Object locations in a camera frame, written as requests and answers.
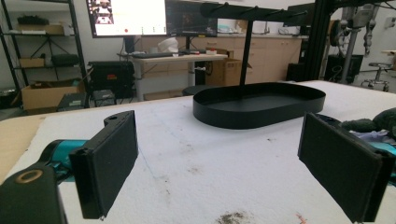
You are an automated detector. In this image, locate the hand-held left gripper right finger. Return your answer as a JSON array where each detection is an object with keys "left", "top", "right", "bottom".
[{"left": 297, "top": 112, "right": 396, "bottom": 224}]

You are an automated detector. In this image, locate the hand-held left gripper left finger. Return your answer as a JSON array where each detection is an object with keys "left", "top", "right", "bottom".
[{"left": 68, "top": 109, "right": 139, "bottom": 220}]

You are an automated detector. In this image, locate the pale purple cloth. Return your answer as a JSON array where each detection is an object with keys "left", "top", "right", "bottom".
[{"left": 348, "top": 129, "right": 390, "bottom": 144}]

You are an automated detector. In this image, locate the dark green plush toy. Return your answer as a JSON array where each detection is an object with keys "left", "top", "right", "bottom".
[{"left": 340, "top": 107, "right": 396, "bottom": 141}]

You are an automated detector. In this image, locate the small black equipment box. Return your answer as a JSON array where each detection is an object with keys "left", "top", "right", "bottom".
[
  {"left": 92, "top": 89, "right": 117, "bottom": 108},
  {"left": 56, "top": 91, "right": 89, "bottom": 113}
]

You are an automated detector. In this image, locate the large black equipment case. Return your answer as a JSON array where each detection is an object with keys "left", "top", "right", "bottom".
[{"left": 88, "top": 60, "right": 136, "bottom": 95}]

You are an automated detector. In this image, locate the white felt table mat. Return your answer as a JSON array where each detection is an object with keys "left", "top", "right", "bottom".
[{"left": 5, "top": 79, "right": 396, "bottom": 224}]

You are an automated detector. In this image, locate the wide low cardboard box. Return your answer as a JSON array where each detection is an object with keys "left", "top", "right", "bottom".
[{"left": 20, "top": 79, "right": 87, "bottom": 112}]

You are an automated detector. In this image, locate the metal stool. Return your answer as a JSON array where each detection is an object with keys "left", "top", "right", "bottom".
[{"left": 360, "top": 62, "right": 394, "bottom": 92}]

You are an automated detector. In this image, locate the black hook stand with oval tray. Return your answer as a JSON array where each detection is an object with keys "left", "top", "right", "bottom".
[{"left": 192, "top": 1, "right": 327, "bottom": 131}]

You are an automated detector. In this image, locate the grey metal stand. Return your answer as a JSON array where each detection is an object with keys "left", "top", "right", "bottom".
[{"left": 329, "top": 2, "right": 381, "bottom": 85}]

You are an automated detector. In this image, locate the black keyboard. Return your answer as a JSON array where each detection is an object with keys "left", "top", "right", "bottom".
[{"left": 130, "top": 51, "right": 181, "bottom": 60}]

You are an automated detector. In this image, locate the wooden cabinet row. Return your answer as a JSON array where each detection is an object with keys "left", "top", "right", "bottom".
[{"left": 139, "top": 33, "right": 310, "bottom": 101}]

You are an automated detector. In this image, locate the light wooden desk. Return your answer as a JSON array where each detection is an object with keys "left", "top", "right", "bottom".
[{"left": 117, "top": 52, "right": 229, "bottom": 103}]

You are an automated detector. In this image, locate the black metal shelf rack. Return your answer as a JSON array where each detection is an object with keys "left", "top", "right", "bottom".
[{"left": 0, "top": 0, "right": 89, "bottom": 110}]

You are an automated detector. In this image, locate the white bag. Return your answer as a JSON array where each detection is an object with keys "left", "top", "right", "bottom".
[{"left": 156, "top": 36, "right": 179, "bottom": 54}]

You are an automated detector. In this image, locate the cardboard box with open flaps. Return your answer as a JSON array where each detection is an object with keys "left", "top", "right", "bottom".
[{"left": 205, "top": 47, "right": 253, "bottom": 88}]

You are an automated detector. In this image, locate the bright computer monitor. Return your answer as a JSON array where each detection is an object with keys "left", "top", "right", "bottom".
[{"left": 85, "top": 0, "right": 168, "bottom": 39}]

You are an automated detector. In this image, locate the dark computer monitor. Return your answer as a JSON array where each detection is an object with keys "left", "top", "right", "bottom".
[{"left": 164, "top": 0, "right": 219, "bottom": 38}]

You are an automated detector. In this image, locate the black metal frame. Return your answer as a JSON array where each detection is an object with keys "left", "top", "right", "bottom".
[{"left": 303, "top": 0, "right": 396, "bottom": 82}]

